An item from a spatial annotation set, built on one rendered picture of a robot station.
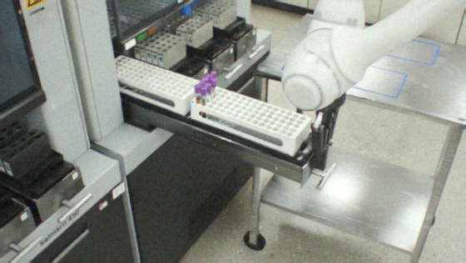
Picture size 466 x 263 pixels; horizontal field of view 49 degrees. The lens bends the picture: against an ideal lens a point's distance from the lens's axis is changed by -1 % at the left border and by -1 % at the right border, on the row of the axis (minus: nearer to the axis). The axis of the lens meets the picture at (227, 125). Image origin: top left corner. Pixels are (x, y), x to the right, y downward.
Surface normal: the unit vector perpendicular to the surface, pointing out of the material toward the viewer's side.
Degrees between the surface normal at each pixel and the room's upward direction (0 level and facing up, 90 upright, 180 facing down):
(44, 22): 90
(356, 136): 0
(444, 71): 0
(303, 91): 96
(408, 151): 0
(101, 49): 90
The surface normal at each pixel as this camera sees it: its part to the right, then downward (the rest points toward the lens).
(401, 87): 0.00, -0.80
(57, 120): 0.85, 0.31
